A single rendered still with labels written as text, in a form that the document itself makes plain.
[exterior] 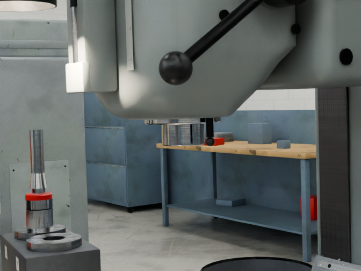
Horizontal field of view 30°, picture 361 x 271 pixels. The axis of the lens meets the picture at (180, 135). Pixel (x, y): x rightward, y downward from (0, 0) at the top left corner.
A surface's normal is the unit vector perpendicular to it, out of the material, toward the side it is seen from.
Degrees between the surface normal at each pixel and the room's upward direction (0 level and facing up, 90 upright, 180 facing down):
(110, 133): 90
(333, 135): 90
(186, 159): 90
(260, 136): 90
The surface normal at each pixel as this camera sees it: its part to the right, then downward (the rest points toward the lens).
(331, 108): -0.83, 0.06
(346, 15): 0.57, 0.03
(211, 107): 0.49, 0.58
